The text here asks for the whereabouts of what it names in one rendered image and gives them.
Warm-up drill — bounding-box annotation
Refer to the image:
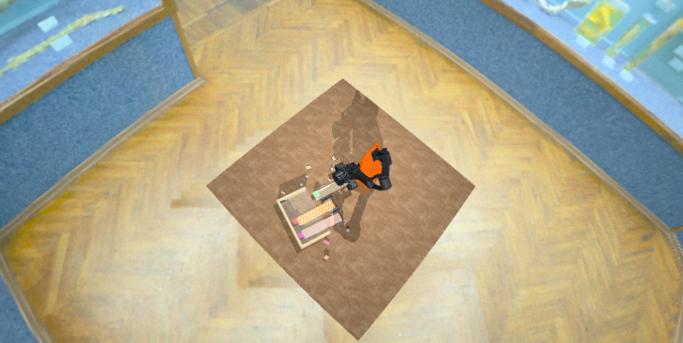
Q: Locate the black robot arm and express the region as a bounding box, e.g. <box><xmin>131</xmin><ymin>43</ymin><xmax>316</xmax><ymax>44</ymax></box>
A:
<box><xmin>332</xmin><ymin>148</ymin><xmax>393</xmax><ymax>192</ymax></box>

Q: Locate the tan strip with orange polka dots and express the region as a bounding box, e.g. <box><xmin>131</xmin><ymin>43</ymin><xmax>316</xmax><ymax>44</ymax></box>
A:
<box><xmin>317</xmin><ymin>200</ymin><xmax>335</xmax><ymax>214</ymax></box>

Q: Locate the beige strip with blue lines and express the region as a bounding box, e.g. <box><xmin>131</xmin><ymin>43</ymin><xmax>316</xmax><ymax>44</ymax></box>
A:
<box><xmin>315</xmin><ymin>182</ymin><xmax>348</xmax><ymax>201</ymax></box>

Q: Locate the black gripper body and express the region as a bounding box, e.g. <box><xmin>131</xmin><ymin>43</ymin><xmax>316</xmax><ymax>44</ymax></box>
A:
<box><xmin>335</xmin><ymin>163</ymin><xmax>358</xmax><ymax>191</ymax></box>

